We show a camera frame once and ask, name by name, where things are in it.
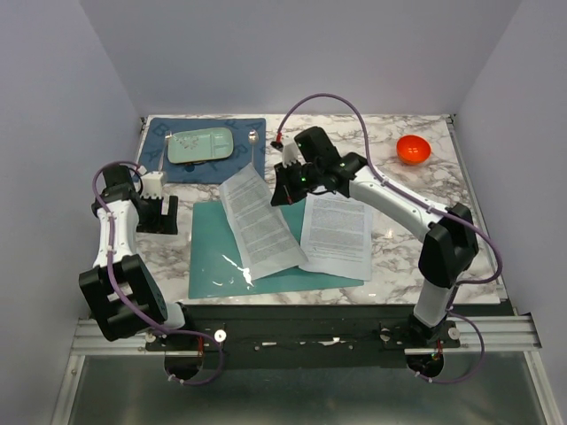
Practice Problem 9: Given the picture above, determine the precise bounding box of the silver fork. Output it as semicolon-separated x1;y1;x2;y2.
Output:
158;130;173;172

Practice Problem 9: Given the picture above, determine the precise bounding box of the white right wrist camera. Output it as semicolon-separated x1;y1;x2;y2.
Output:
270;140;300;168

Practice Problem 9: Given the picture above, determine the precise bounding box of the light green plate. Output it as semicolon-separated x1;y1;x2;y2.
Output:
167;127;234;164

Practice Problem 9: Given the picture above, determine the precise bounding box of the silver spoon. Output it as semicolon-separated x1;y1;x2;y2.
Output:
248;129;259;167

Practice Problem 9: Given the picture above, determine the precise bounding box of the white printed paper stack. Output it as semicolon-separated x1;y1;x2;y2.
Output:
300;194;372;282

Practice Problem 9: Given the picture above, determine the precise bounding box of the orange bowl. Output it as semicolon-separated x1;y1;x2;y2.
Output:
396;135;431;166

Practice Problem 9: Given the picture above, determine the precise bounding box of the aluminium frame rail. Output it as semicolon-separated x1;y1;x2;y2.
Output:
48;316;540;425

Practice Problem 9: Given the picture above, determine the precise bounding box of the white printed paper sheet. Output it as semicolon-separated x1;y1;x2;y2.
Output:
219;164;307;280

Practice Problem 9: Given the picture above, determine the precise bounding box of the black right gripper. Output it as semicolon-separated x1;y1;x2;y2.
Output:
270;159;321;207

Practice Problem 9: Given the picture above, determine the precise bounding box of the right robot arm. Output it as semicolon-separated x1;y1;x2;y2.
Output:
271;127;478;347

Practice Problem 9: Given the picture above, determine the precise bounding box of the blue placemat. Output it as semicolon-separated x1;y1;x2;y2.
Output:
137;116;267;184

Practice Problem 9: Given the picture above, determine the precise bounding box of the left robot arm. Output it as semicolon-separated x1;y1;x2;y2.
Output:
79;161;197;350

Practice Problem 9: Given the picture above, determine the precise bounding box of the black mounting base rail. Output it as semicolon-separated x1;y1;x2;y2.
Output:
146;305;460;377

